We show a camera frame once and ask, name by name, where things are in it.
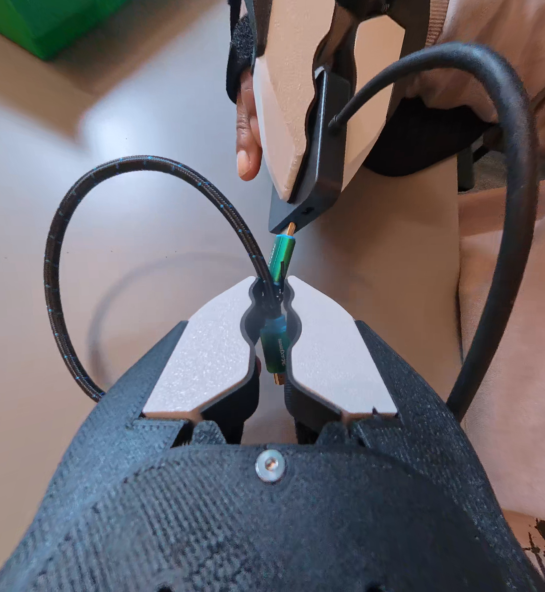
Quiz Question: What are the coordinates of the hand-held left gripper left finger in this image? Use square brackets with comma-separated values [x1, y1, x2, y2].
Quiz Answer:
[141, 277, 261, 443]

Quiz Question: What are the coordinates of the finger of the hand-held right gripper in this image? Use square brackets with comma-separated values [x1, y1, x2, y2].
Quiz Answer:
[252, 0, 336, 200]
[339, 11, 408, 191]

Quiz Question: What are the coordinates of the black smooth hub cable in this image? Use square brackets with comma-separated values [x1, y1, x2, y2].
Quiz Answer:
[328, 41, 541, 422]

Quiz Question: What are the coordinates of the person's right hand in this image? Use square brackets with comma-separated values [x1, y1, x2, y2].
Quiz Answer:
[234, 82, 264, 182]

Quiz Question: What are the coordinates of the black adapter hub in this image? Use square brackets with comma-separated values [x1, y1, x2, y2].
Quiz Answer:
[268, 68, 353, 235]

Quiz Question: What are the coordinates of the green plastic bin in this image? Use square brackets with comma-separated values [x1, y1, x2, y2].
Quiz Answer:
[0, 0, 131, 62]

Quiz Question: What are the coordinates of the black braided HDMI cable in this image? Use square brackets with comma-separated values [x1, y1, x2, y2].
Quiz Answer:
[43, 155, 299, 402]

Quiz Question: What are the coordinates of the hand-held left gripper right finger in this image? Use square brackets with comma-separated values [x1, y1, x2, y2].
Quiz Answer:
[283, 275, 400, 441]

